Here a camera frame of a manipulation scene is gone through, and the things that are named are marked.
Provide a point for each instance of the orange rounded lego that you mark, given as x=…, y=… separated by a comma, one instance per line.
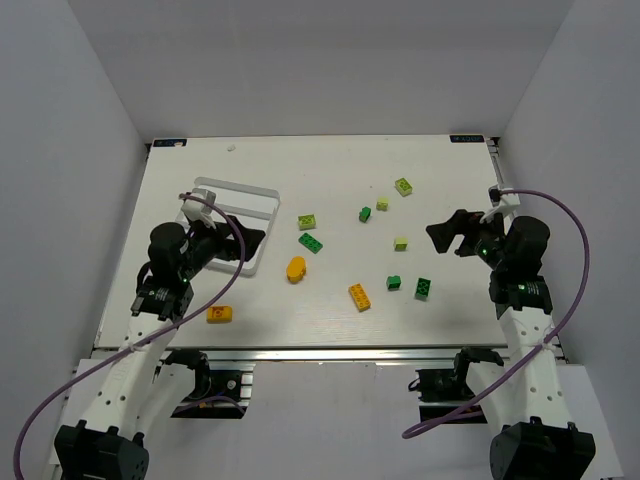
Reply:
x=296, y=269

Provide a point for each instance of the pale lime square lego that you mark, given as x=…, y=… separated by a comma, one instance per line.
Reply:
x=400, y=244

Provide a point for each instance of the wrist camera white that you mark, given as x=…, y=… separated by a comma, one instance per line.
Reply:
x=197, y=206
x=504, y=203

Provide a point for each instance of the pale lime small lego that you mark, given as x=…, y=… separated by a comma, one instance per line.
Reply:
x=382, y=204

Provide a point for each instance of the aluminium table rail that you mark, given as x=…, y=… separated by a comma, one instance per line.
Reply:
x=332, y=354

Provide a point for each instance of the orange long lego brick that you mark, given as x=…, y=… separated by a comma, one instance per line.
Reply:
x=360, y=297

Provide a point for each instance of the lime hollow lego brick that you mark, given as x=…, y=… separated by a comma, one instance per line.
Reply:
x=306, y=222

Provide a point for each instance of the right blue label sticker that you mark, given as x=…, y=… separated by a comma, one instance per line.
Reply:
x=466, y=138

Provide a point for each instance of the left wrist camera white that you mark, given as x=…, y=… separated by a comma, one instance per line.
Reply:
x=197, y=206

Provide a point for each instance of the lime hollow lego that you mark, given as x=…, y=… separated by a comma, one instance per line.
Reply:
x=403, y=187

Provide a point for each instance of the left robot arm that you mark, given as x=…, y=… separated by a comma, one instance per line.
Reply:
x=146, y=383

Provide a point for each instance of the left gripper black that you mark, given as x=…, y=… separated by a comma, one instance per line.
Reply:
x=228, y=241

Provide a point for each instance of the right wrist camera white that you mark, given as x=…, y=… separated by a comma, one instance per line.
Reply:
x=504, y=203

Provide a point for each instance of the orange hollow lego brick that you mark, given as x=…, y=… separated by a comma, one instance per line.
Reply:
x=219, y=315

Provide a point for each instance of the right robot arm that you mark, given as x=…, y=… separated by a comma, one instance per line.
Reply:
x=534, y=435

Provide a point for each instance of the dark green hollow lego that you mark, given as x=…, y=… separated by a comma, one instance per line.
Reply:
x=422, y=289

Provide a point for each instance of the dark green small lego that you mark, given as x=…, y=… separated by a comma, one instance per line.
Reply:
x=364, y=214

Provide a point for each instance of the blue label sticker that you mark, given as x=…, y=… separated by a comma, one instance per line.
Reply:
x=169, y=143
x=466, y=138

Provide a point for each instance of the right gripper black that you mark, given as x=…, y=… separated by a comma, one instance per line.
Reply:
x=467, y=237

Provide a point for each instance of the left blue label sticker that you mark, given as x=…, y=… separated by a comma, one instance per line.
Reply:
x=169, y=143

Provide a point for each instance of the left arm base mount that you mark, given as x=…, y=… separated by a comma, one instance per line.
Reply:
x=216, y=393

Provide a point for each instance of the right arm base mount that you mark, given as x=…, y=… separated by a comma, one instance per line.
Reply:
x=442, y=390

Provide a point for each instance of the dark green square lego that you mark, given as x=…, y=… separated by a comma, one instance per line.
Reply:
x=393, y=282

